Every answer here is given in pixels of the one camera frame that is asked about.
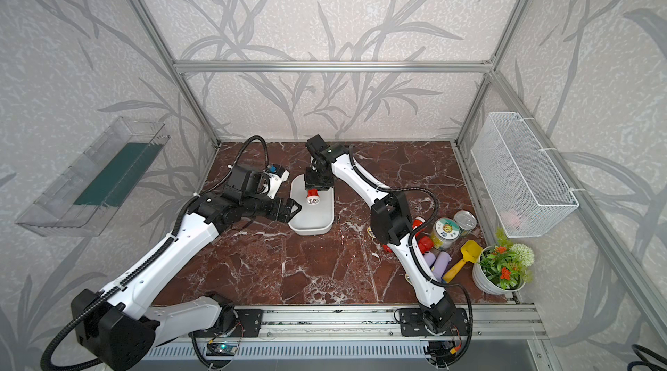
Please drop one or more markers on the purple flashlight lower right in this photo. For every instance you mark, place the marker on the purple flashlight lower right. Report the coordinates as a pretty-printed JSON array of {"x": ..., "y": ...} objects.
[{"x": 440, "y": 265}]

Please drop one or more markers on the purple flashlight lower left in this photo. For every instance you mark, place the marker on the purple flashlight lower left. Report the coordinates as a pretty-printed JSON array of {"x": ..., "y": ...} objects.
[{"x": 429, "y": 258}]

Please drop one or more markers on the yellow toy shovel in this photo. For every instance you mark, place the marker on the yellow toy shovel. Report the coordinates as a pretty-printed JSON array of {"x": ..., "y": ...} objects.
[{"x": 471, "y": 252}]

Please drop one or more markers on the aluminium front rail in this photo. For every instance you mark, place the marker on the aluminium front rail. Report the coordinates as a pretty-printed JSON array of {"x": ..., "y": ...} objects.
[{"x": 343, "y": 323}]

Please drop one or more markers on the white plastic storage box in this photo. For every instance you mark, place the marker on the white plastic storage box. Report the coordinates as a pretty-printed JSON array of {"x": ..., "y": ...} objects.
[{"x": 312, "y": 219}]

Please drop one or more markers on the round tin can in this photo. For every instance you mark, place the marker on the round tin can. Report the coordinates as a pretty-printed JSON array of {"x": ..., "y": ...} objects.
[{"x": 466, "y": 221}]

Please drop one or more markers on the potted artificial flower plant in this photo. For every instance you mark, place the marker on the potted artificial flower plant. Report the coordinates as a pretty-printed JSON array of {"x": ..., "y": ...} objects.
[{"x": 505, "y": 267}]

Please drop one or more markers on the purple flashlight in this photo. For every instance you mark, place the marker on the purple flashlight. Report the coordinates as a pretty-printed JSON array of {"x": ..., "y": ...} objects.
[
  {"x": 440, "y": 265},
  {"x": 429, "y": 258}
]

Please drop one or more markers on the clear plastic wall shelf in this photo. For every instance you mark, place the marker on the clear plastic wall shelf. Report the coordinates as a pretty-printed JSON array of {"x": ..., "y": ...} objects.
[{"x": 54, "y": 213}]

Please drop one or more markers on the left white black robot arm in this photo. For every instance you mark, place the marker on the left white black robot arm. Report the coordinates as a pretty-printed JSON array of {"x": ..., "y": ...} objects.
[{"x": 118, "y": 325}]

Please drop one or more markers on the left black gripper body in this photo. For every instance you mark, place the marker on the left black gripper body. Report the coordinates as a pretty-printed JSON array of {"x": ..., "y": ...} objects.
[{"x": 260, "y": 204}]

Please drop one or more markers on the red flashlight with logo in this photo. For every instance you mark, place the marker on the red flashlight with logo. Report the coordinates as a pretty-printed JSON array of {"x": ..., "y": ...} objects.
[{"x": 417, "y": 222}]

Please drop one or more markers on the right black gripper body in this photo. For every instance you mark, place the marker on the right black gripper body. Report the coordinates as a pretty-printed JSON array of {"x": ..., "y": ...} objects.
[{"x": 313, "y": 180}]

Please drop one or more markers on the green shelf liner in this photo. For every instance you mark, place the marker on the green shelf liner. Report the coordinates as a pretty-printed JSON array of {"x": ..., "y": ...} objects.
[{"x": 118, "y": 178}]

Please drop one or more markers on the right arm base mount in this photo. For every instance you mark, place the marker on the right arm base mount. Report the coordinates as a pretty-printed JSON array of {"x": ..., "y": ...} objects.
[{"x": 415, "y": 322}]

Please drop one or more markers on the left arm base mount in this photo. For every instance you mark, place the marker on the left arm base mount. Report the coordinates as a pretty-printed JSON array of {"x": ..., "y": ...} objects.
[{"x": 246, "y": 324}]

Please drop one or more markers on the round jar with label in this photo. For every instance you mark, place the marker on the round jar with label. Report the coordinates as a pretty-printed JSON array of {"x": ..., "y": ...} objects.
[{"x": 445, "y": 233}]

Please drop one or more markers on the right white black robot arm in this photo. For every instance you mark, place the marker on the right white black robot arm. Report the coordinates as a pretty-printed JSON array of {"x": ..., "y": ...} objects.
[{"x": 390, "y": 220}]

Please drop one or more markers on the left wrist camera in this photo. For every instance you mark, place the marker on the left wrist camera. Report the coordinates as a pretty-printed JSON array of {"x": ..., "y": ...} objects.
[{"x": 275, "y": 175}]

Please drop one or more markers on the white wire mesh basket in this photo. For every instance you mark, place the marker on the white wire mesh basket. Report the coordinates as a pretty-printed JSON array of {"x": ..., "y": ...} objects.
[{"x": 529, "y": 194}]

